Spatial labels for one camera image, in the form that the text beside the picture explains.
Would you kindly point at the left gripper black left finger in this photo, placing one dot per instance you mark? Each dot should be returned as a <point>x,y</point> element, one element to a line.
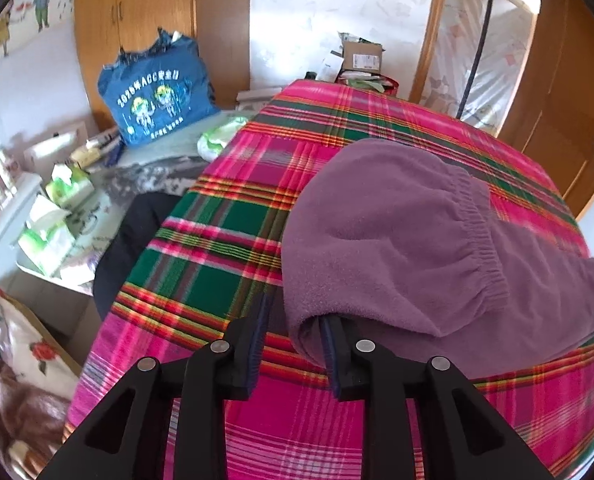
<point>179,405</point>

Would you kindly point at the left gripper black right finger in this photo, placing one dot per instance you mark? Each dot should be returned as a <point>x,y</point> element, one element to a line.
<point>421,417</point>

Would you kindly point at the purple fleece garment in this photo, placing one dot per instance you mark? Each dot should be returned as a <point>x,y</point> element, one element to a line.
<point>409,248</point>

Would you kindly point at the green tissue pack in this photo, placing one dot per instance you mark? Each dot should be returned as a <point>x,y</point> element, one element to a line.
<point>69,186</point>
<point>46,239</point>

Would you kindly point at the wooden room door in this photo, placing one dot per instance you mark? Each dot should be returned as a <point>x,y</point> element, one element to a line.
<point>551,119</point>

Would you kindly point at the blue printed tote bag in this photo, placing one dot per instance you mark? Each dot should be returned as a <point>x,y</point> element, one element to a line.
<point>156,91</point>

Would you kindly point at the brown cardboard box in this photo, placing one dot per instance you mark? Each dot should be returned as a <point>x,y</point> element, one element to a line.
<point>361,54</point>

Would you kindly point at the transparent printed door curtain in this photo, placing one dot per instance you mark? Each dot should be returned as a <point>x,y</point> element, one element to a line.
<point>479,55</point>

